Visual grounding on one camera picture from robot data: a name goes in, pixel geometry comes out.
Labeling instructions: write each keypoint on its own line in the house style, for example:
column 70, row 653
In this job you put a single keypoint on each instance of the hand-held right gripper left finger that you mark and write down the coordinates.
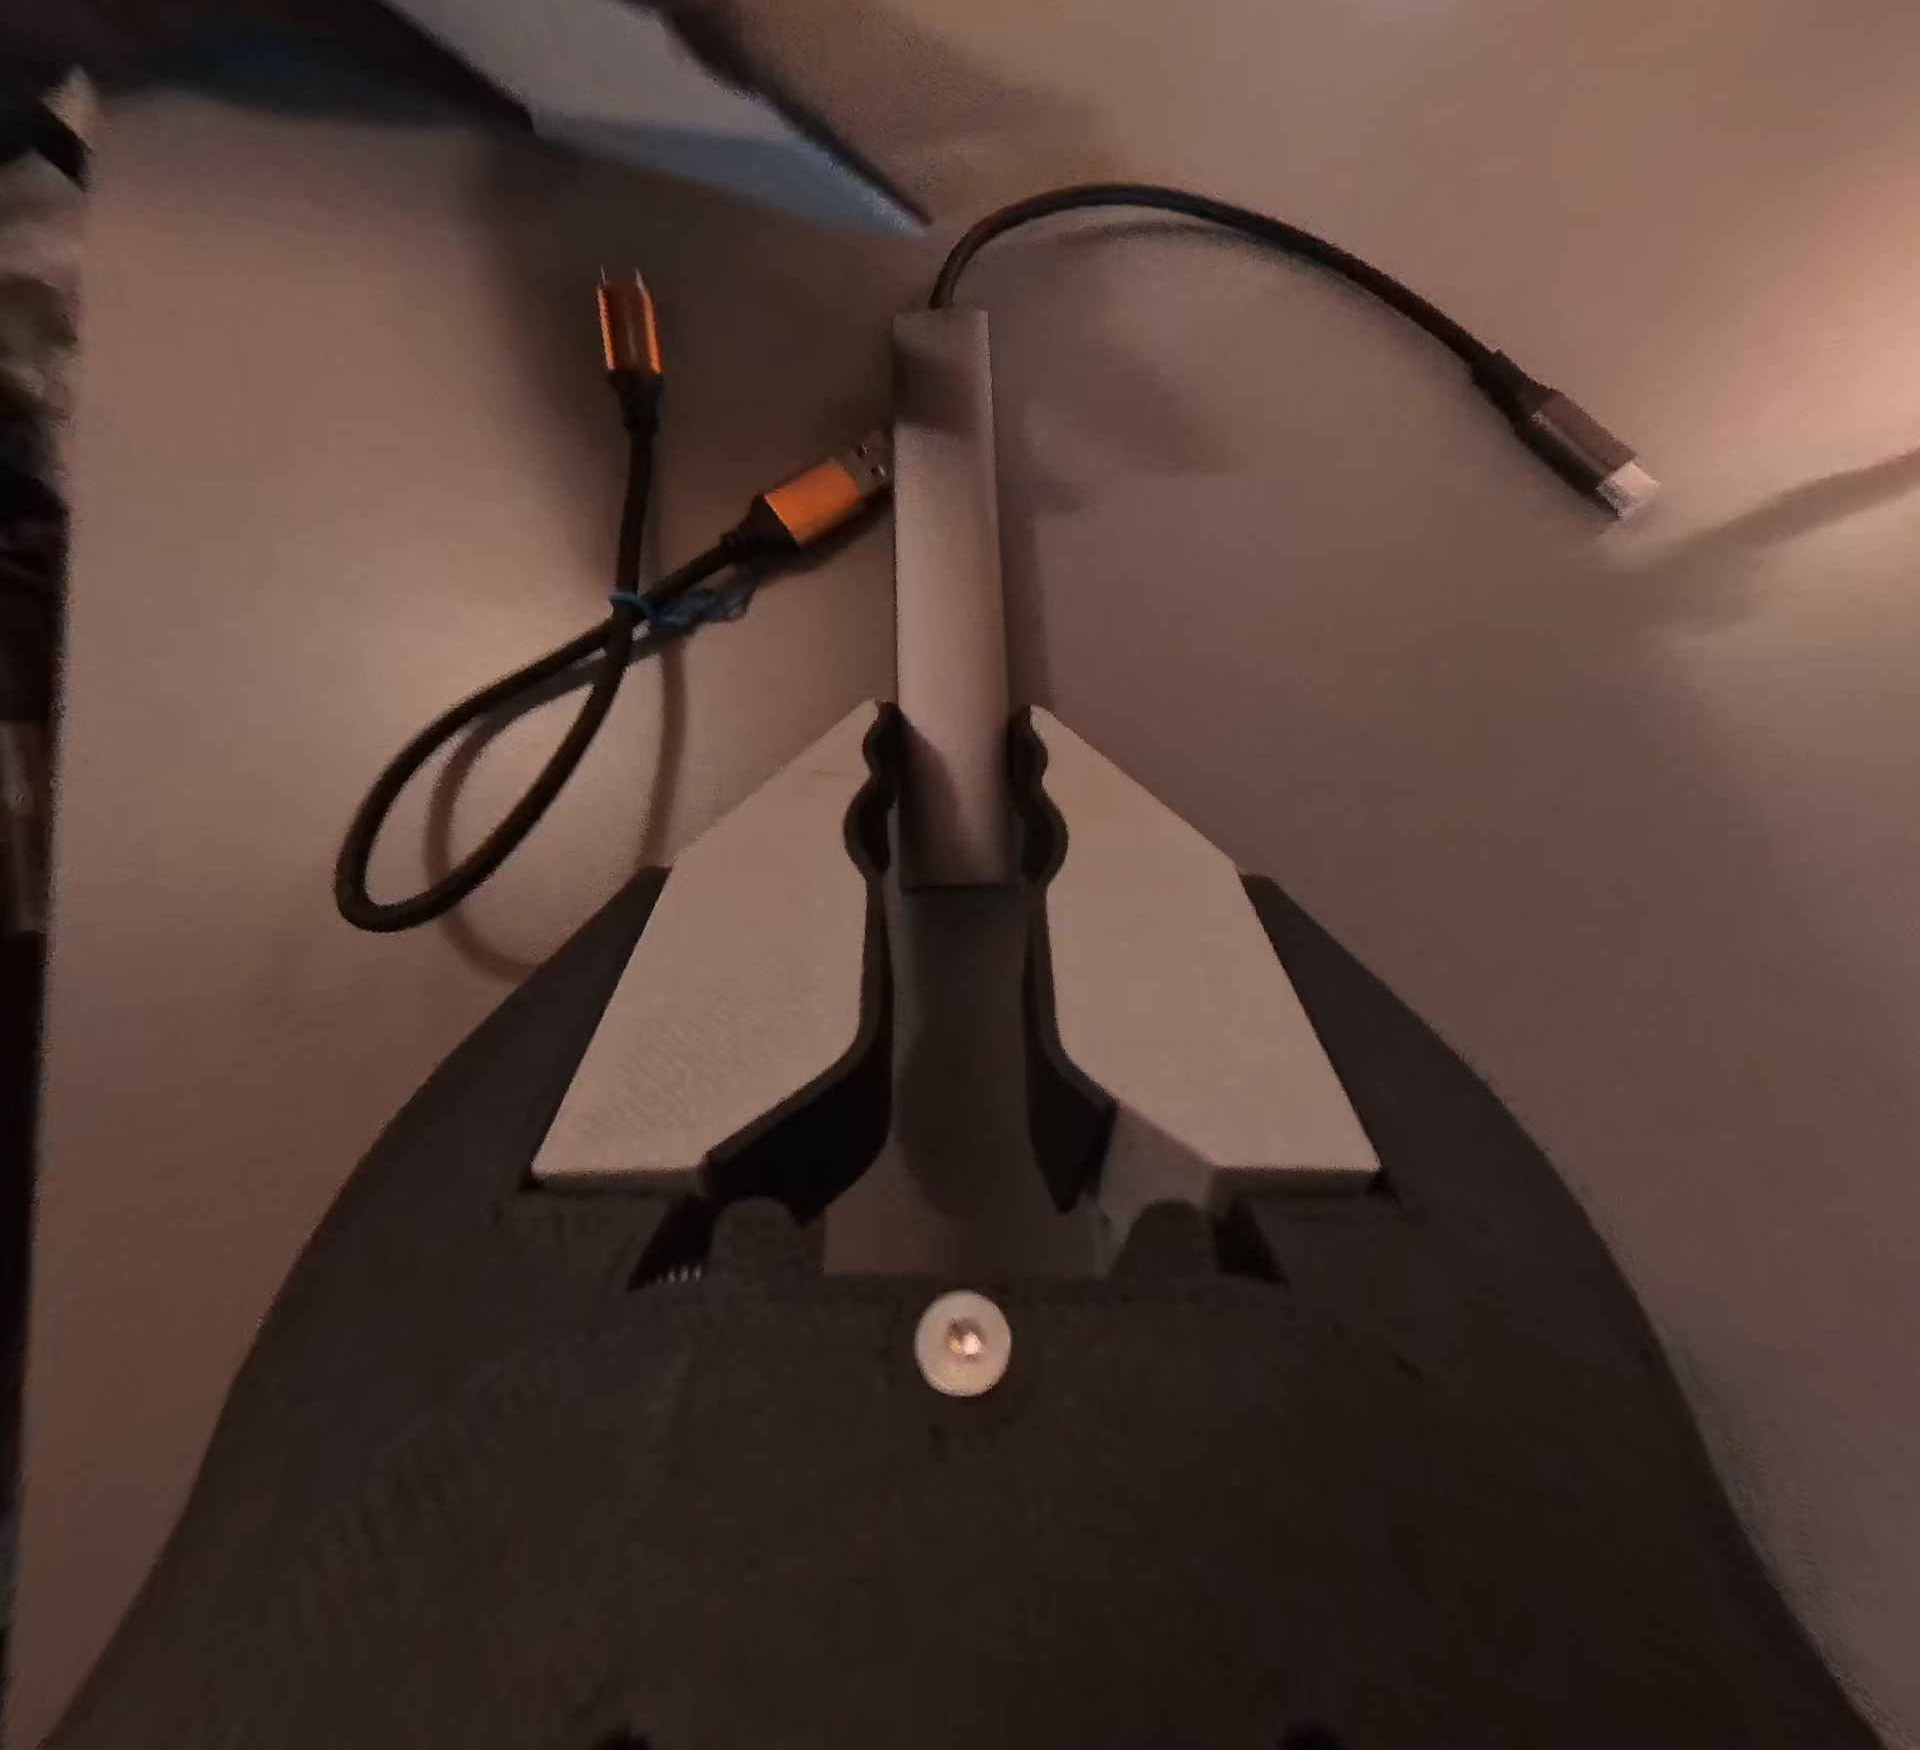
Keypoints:
column 720, row 1001

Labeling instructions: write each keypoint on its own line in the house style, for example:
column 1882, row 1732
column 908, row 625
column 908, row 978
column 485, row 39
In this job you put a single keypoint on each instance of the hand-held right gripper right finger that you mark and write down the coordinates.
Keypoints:
column 1184, row 1014

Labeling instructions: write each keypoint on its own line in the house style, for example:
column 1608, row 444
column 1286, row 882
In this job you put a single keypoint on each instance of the blue twist tie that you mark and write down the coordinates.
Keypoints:
column 660, row 610

